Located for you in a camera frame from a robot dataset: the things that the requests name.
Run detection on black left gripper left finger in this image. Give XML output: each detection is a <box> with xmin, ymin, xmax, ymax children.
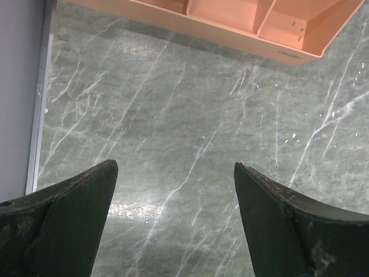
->
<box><xmin>1</xmin><ymin>159</ymin><xmax>118</xmax><ymax>276</ymax></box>

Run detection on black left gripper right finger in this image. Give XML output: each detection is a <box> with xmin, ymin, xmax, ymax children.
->
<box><xmin>234</xmin><ymin>162</ymin><xmax>368</xmax><ymax>277</ymax></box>

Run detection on peach plastic file organizer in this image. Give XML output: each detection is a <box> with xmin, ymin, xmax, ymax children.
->
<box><xmin>77</xmin><ymin>0</ymin><xmax>363</xmax><ymax>66</ymax></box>

